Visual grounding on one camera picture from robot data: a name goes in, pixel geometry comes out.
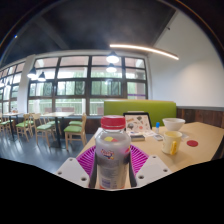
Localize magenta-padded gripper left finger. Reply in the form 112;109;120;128
54;145;101;190

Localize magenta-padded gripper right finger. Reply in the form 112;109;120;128
129;144;173;189

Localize clear red-capped drink bottle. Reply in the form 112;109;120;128
94;115;132;190

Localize small black box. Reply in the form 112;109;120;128
129;134;146;142

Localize wooden chairs with green seats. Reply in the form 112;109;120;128
0;112;88;149

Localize white paper sheets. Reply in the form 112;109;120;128
93;126;103;138

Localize flat round red coaster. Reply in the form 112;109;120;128
186;139;199;148

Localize black tablet covered with stickers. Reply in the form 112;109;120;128
123;111;153;134

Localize white bowl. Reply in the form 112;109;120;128
162;117;186;132

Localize wooden dining table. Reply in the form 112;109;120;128
1;112;24;141
41;111;76;149

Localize black pendant lamps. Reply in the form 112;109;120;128
0;50;120;88

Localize curved linear ceiling light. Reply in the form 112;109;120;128
109;43;180;61

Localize cream mug with yellow handle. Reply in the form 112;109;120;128
161;130;184;156

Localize dark-framed window wall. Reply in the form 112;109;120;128
0;54;148;116

